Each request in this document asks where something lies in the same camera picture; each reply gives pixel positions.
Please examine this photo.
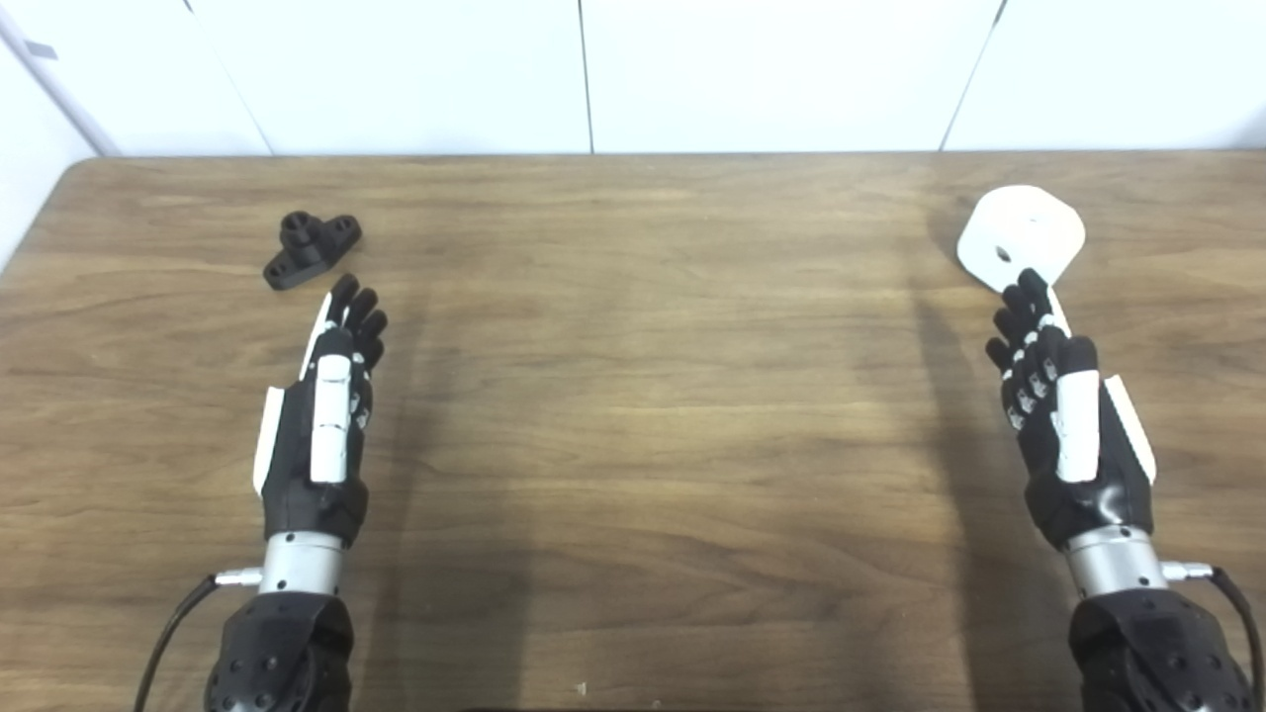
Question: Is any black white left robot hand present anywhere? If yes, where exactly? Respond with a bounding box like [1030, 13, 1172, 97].
[252, 274, 389, 547]

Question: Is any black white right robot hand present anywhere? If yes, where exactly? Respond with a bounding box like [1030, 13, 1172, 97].
[985, 268, 1158, 552]

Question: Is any black flanged holder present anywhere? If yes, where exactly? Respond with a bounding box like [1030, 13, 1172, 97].
[262, 211, 363, 291]

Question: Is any round white piece with holes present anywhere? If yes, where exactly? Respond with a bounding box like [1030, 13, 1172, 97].
[956, 185, 1087, 294]

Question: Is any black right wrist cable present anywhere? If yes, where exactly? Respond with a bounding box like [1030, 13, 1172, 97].
[1162, 561, 1266, 712]

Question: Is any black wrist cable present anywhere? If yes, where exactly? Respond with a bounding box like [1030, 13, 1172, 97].
[1162, 561, 1266, 712]
[134, 569, 263, 712]

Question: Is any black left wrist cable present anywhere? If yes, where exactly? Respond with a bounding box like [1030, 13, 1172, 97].
[134, 569, 263, 712]

